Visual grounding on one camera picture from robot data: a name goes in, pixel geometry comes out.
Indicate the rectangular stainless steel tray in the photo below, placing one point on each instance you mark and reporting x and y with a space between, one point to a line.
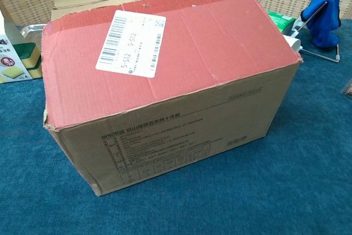
31 32

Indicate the blue felt table cover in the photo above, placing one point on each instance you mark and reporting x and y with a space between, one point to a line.
302 149

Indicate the blue oven mitt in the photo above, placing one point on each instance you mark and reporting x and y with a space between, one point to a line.
327 12

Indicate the yellow green sponge pack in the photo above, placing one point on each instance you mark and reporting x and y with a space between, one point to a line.
16 56

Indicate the large cardboard shipping box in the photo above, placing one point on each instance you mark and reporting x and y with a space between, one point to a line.
192 67

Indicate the green tissue pack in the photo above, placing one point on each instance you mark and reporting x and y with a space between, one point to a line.
280 20

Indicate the brown snack packet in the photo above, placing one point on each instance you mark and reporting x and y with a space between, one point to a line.
347 89

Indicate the white plastic clip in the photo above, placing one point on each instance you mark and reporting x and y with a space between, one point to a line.
297 27

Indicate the stack of white paper cups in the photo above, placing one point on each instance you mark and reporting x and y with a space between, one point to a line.
294 43

